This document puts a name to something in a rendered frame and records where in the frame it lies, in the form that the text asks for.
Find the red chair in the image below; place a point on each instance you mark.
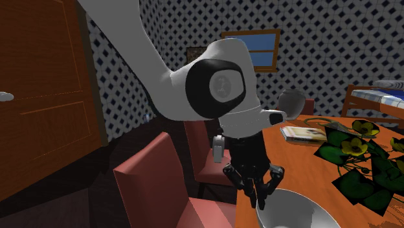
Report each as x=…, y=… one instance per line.
x=151, y=186
x=308, y=107
x=197, y=148

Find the pale book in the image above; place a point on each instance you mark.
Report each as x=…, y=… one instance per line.
x=303, y=134

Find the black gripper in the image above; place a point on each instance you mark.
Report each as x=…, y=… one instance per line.
x=247, y=154

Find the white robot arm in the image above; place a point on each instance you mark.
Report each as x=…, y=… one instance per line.
x=139, y=53

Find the dark wall picture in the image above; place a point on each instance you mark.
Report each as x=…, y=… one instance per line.
x=194, y=54

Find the wooden framed window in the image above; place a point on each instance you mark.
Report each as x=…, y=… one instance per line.
x=263, y=50

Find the wooden bed with blue bedding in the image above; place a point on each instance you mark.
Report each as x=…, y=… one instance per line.
x=375, y=101

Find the yellow flower plant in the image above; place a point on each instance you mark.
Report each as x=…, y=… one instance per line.
x=356, y=186

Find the brown wooden door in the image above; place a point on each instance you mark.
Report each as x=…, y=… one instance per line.
x=41, y=94

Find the orange wooden table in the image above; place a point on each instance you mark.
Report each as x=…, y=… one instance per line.
x=300, y=167

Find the grey round vase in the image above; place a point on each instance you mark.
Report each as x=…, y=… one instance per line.
x=292, y=102

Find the white bowl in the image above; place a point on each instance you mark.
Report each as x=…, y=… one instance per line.
x=293, y=211

